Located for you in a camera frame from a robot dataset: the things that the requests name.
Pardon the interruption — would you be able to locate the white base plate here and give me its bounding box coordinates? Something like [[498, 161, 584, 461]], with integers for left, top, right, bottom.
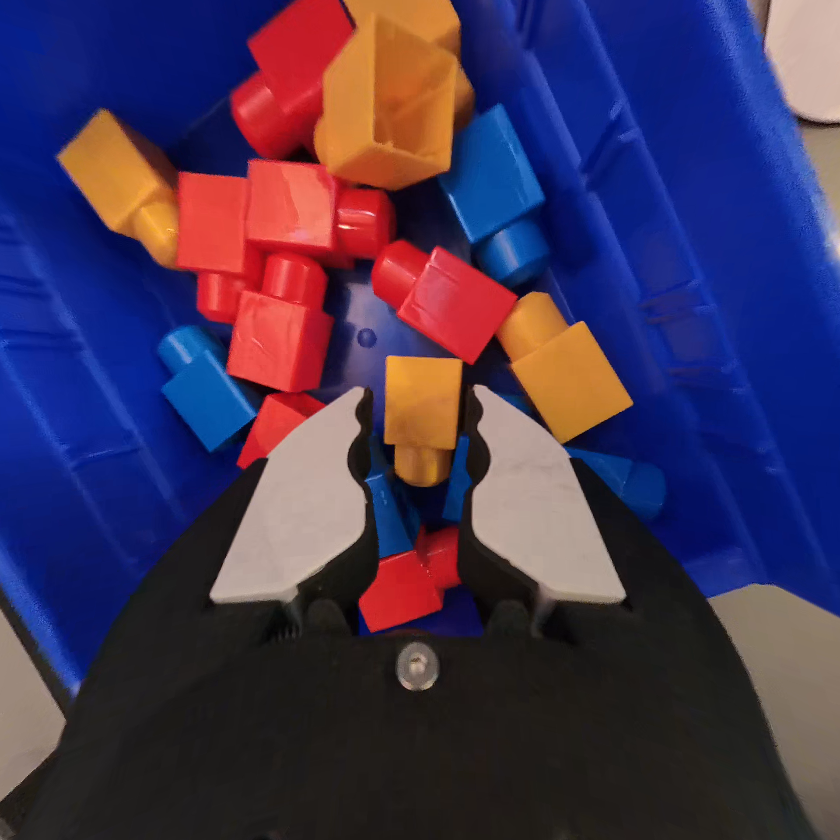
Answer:
[[763, 0, 840, 126]]

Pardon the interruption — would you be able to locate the grey desk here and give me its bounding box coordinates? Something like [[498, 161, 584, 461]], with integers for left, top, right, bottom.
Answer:
[[0, 121, 840, 840]]

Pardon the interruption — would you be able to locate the pile of mixed building blocks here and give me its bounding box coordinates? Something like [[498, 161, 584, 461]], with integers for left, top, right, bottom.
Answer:
[[56, 0, 667, 634]]

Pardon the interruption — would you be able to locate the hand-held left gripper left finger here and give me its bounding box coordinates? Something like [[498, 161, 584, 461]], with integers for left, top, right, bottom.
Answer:
[[209, 386, 382, 605]]

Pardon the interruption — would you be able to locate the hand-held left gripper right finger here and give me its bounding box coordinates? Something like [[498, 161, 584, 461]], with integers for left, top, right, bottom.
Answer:
[[458, 385, 627, 613]]

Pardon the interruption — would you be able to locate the yellow toy block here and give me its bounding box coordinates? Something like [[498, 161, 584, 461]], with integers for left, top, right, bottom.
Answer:
[[382, 354, 465, 490]]

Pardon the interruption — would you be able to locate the blue plastic bin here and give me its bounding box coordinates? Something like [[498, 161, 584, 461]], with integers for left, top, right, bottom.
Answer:
[[0, 0, 840, 710]]

